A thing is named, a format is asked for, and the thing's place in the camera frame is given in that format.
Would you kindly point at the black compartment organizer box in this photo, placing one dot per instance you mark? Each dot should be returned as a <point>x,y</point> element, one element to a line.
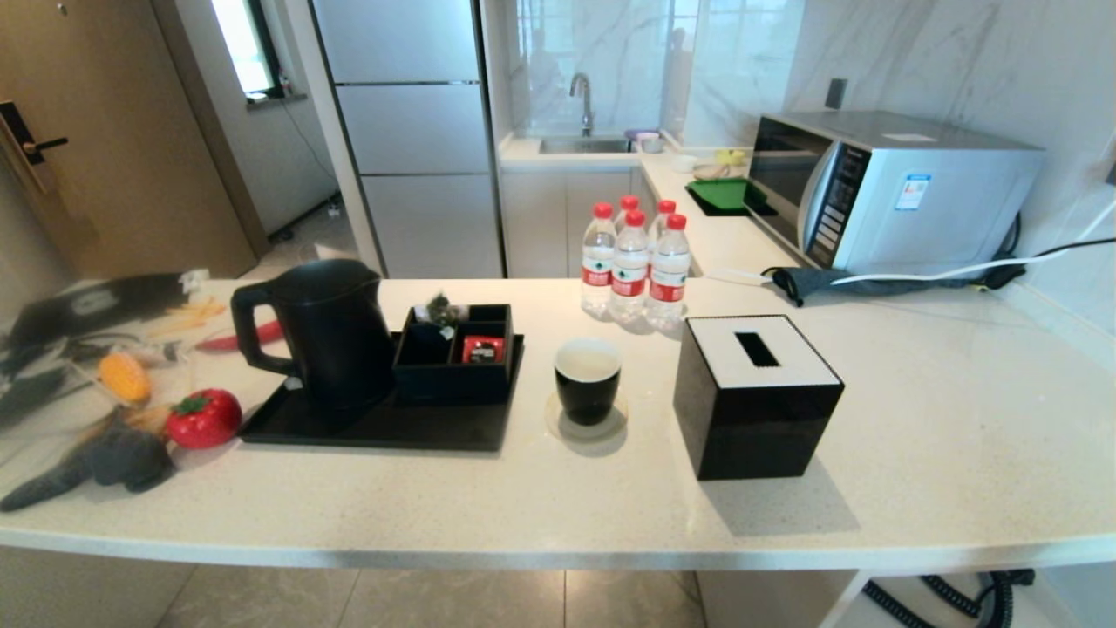
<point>453,385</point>

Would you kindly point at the silver microwave oven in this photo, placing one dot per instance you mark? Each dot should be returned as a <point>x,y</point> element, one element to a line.
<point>933,201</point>

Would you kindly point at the black rectangular serving tray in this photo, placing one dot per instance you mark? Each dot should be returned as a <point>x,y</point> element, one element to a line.
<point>392,429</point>

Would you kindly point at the small white cup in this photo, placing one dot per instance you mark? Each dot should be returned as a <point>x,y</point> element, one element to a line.
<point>684,162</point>

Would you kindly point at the black electric kettle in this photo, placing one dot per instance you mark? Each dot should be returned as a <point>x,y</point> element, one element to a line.
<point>336,331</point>

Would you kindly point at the green plastic tray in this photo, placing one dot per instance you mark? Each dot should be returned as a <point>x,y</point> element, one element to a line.
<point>724,192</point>

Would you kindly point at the black tissue box white top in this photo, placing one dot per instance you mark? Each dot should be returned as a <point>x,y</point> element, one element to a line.
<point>758,427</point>

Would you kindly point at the bright window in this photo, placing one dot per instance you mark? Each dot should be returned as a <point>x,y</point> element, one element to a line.
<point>240,44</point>

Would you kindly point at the brown wooden door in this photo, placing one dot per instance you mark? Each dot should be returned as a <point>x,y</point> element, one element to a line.
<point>122,131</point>

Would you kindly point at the red toy tomato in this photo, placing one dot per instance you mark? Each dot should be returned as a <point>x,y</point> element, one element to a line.
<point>205,420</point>

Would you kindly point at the red-capped water bottle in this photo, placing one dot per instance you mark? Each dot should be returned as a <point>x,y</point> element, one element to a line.
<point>629,275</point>
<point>628,203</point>
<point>669,279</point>
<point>664,208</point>
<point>598,262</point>

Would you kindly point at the grey wall outlet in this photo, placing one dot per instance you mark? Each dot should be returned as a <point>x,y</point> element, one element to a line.
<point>836,93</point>

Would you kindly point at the chrome sink faucet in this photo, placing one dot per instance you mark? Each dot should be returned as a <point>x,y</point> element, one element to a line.
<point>585,92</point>

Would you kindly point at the red toy chili pepper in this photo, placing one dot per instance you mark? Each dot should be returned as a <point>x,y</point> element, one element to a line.
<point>248,337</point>

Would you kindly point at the yellow toy corn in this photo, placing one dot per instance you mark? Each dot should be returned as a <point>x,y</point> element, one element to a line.
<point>125,378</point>

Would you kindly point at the yellow toy fries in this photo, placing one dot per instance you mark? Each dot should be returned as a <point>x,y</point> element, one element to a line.
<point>196,312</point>

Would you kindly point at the purple bowl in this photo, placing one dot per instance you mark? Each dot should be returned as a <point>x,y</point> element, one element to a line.
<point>643,134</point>

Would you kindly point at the clear glass coaster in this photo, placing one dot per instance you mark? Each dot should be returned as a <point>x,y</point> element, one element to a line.
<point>613,427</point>

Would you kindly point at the yellow kitchen item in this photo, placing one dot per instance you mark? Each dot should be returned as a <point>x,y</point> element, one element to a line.
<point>732,157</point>

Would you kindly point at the black bag white tag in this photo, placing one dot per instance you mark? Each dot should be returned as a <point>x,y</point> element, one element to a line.
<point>131,301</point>

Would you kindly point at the black cooktop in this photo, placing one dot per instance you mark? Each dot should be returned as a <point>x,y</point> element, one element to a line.
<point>711,210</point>

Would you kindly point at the white refrigerator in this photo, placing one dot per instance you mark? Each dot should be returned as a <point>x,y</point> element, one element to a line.
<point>410,131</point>

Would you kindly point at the grey plush toy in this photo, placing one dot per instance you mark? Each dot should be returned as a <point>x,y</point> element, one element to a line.
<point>122,458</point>

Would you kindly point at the black cup white inside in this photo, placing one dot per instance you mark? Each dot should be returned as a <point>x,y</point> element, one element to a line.
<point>588,397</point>

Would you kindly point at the steel kitchen sink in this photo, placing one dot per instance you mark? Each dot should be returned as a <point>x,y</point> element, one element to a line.
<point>584,145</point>

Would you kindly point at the white kitchen base cabinet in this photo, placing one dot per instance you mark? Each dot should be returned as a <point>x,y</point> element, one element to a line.
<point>545,222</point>

